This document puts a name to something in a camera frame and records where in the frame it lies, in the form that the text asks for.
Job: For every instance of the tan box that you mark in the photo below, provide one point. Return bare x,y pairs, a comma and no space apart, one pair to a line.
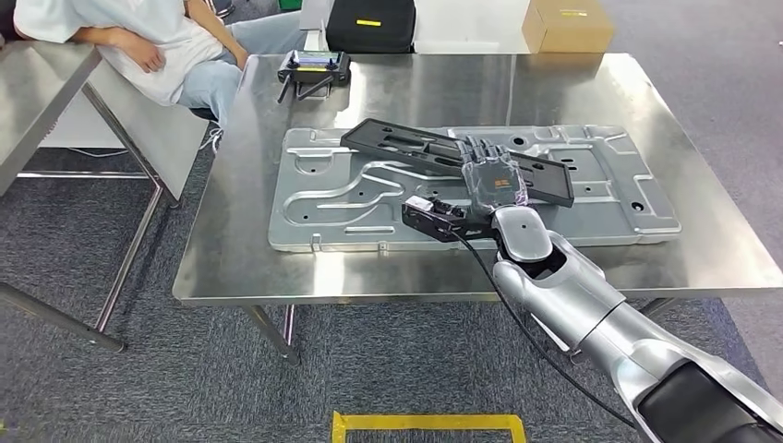
569,24

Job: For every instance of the black device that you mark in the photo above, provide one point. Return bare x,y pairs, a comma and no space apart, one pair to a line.
313,66

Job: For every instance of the grey sheet metal part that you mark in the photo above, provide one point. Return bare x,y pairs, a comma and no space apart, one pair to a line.
318,202

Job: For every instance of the yellow floor tape square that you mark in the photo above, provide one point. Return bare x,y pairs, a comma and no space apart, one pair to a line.
428,422

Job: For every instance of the black camera bracket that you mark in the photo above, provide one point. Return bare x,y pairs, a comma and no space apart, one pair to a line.
440,225

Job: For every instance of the steel workbench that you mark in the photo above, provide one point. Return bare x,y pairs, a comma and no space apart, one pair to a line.
37,85
244,257

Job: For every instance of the black office chair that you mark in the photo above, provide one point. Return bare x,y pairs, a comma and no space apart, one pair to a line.
203,114

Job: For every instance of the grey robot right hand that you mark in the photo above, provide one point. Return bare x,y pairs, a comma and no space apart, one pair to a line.
492,180

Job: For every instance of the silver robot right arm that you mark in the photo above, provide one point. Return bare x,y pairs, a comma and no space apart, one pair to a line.
569,293

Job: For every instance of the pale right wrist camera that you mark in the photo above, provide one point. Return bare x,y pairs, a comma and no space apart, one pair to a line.
419,203

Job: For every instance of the white cabinet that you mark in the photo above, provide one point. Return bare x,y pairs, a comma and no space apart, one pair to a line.
73,128

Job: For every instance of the person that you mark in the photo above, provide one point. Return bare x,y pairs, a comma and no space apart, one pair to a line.
159,49

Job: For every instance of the black bag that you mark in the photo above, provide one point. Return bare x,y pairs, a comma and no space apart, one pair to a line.
370,24

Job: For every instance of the black plastic panel part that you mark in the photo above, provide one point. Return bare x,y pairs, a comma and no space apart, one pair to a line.
397,143

